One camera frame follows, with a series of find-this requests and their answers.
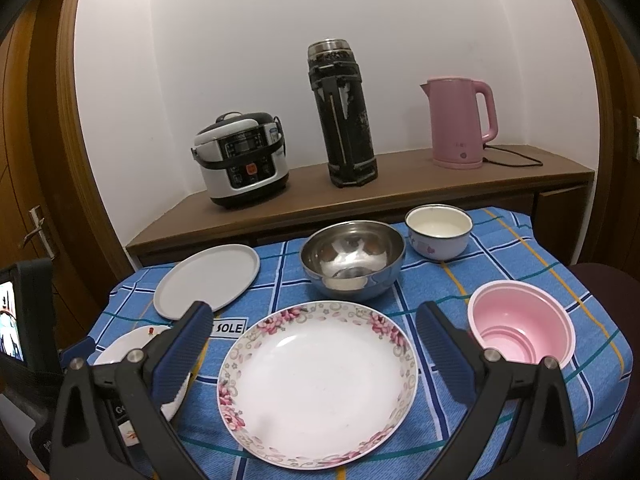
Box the dark red chair seat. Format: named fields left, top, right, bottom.
left=569, top=261, right=640, bottom=361

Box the white enamel bowl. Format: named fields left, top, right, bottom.
left=405, top=204, right=474, bottom=261

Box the small red flower plate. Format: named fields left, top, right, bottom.
left=94, top=325, right=191, bottom=422

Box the plain white round plate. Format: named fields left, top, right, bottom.
left=153, top=244, right=260, bottom=321

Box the stainless steel bowl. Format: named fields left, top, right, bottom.
left=299, top=220, right=406, bottom=302

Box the black kettle power cable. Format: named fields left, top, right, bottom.
left=482, top=144, right=545, bottom=168

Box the pink plastic bowl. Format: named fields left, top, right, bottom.
left=468, top=280, right=576, bottom=368

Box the wooden door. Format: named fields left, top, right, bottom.
left=1, top=0, right=132, bottom=348

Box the large floral rim plate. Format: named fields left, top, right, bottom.
left=217, top=300, right=419, bottom=470

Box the metal door handle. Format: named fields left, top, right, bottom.
left=18, top=205, right=56, bottom=260

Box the black thermos flask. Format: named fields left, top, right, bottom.
left=307, top=39, right=378, bottom=188

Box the pink electric kettle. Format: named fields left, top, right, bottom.
left=421, top=77, right=498, bottom=170

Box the white black rice cooker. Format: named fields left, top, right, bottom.
left=191, top=112, right=288, bottom=209

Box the blue plaid tablecloth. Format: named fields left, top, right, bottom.
left=86, top=206, right=635, bottom=480

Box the brown wooden sideboard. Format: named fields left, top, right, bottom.
left=127, top=145, right=594, bottom=266

